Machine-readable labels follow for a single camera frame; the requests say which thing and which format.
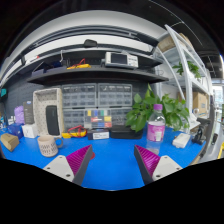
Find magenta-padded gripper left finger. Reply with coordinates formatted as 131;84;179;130
42;144;95;187

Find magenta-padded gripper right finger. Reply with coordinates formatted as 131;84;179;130
133;144;184;186

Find clear bottle with purple cap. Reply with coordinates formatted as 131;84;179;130
146;103;167;156

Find beige patterned mug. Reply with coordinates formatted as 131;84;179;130
37;134;64;158

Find white power adapter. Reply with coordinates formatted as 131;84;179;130
172;132;191;149

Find yellow and red test leads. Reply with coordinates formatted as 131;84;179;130
61;124;88;139

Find small white box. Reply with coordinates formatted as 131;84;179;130
21;123;39;139

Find black rectangular speaker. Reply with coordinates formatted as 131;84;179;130
45;105;61;137

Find grey small-parts drawer cabinet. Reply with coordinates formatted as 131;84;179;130
61;83;98;109
62;108;86;131
111;107;134;128
97;82;134;108

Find black clamp stand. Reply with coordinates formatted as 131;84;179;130
192;116;213;146

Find black box with white label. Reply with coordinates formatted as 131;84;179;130
87;128;111;141

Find flat black case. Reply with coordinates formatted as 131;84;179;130
109;125;144;140

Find small brown cardboard box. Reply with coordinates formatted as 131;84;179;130
0;132;20;153

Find blue box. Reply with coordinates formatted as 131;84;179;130
7;123;25;140

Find green potted plant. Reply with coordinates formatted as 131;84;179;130
124;83;191;134

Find white perforated tray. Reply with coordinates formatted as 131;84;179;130
32;87;65;138

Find clear box of coloured parts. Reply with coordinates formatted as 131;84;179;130
83;108;113;130

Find dark grey upright box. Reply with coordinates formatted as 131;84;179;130
22;100;35;125

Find purple bag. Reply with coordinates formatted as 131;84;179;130
13;105;26;125

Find dark grey workbench shelf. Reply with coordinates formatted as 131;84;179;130
27;46;169;86

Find white metal shelf unit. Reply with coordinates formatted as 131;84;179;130
153;23;214;134

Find white oscilloscope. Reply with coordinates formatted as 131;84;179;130
104;51;139;70

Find small black device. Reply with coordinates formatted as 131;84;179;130
83;38;98;48

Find yellow and red cable bundle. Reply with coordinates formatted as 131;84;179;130
66;58;92;70

